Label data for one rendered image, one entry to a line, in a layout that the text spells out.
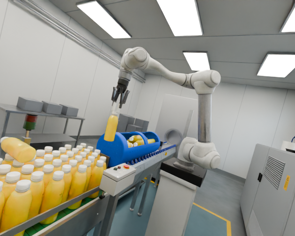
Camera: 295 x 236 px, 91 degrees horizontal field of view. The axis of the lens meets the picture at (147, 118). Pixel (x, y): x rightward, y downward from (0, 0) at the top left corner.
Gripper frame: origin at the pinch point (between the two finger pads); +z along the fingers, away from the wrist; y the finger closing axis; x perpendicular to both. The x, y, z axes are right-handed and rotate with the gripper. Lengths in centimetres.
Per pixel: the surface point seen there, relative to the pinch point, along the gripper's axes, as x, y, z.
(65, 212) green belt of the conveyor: 32, -12, 54
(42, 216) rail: 46, -15, 47
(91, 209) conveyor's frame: 20, -17, 56
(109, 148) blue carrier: -13.6, 6.3, 33.5
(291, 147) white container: -204, -174, -13
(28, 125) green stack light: 30, 40, 26
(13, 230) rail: 54, -15, 47
